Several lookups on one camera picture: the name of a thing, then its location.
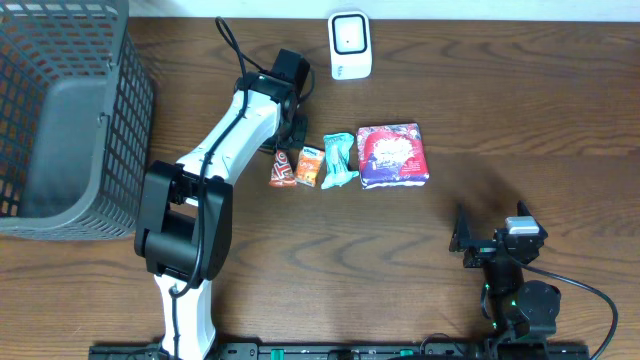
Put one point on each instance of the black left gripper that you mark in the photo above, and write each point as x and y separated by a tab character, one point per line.
298	133

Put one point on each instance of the teal snack wrapper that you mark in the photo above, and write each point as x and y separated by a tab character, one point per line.
338	147

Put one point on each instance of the orange snack packet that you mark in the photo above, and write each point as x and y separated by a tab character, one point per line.
308	165

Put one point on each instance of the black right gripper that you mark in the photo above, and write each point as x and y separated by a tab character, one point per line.
481	250

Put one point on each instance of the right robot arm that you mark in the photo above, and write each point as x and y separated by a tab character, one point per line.
523	312

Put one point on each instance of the pink purple tissue pack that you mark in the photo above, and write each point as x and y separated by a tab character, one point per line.
391	155

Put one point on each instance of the white barcode scanner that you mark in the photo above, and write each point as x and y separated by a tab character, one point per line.
350	45

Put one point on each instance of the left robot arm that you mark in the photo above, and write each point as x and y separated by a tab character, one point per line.
184	226

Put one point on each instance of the grey plastic mesh basket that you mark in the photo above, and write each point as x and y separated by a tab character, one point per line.
76	116

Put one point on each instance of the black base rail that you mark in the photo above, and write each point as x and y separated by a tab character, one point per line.
433	350

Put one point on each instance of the red chocolate bar wrapper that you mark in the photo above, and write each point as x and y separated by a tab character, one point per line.
282	174

